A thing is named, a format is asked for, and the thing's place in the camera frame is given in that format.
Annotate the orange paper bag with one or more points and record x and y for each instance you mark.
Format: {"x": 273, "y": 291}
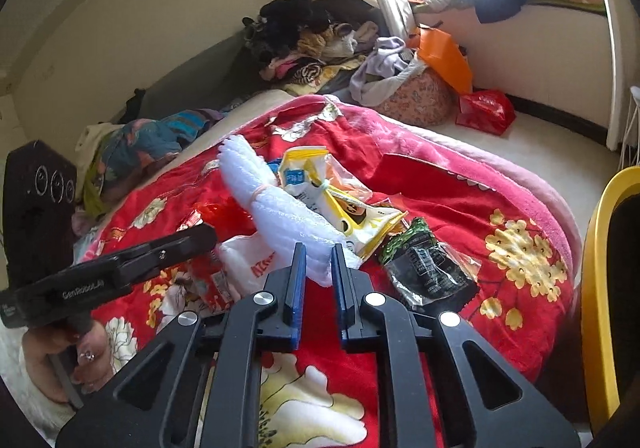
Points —
{"x": 442, "y": 58}

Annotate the green black snack packet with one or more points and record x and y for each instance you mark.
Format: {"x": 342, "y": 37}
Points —
{"x": 425, "y": 263}

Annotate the white red print plastic bag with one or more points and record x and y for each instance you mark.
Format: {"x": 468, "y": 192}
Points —
{"x": 245, "y": 258}

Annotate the yellow rim trash bin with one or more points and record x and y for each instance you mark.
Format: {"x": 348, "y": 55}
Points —
{"x": 600, "y": 278}

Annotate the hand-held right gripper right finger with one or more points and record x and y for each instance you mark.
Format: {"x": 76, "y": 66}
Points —
{"x": 339, "y": 293}

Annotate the white foam net bundle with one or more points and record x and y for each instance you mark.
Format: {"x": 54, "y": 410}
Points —
{"x": 280, "y": 208}

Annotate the lilac grey garment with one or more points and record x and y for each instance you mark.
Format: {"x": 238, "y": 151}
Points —
{"x": 385, "y": 51}

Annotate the person's left hand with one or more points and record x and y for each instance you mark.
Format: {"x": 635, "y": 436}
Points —
{"x": 92, "y": 363}

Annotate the yellow white plastic bag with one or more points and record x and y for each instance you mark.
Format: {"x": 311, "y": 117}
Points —
{"x": 300, "y": 173}

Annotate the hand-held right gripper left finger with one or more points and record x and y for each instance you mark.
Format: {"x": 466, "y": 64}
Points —
{"x": 299, "y": 288}

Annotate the red floral blanket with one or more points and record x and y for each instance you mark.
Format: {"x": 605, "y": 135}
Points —
{"x": 450, "y": 198}

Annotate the pile of mixed clothes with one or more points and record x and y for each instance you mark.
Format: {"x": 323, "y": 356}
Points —
{"x": 300, "y": 28}

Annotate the blue patterned cloth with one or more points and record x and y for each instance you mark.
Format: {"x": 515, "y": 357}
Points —
{"x": 140, "y": 143}

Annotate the floral cushion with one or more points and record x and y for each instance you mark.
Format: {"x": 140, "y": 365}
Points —
{"x": 420, "y": 98}

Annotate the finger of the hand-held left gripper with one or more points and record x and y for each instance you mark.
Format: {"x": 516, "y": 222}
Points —
{"x": 170, "y": 250}

